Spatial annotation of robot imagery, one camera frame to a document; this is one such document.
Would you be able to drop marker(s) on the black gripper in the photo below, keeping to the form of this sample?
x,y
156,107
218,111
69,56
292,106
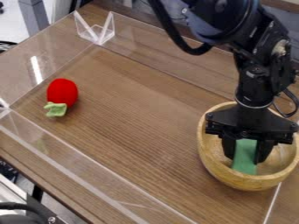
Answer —
x,y
252,123

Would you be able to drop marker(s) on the green stick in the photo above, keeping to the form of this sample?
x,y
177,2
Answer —
x,y
244,155

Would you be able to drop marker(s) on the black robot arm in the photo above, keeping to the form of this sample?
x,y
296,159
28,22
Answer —
x,y
256,37

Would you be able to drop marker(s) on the red plush strawberry toy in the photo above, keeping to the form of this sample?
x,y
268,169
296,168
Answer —
x,y
61,97

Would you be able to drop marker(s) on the clear acrylic tray enclosure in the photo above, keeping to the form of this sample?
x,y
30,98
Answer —
x,y
118,160

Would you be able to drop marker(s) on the black clamp with cable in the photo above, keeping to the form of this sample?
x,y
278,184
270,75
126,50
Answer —
x,y
26,212

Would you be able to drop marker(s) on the light wooden bowl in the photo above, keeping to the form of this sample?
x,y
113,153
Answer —
x,y
270,172

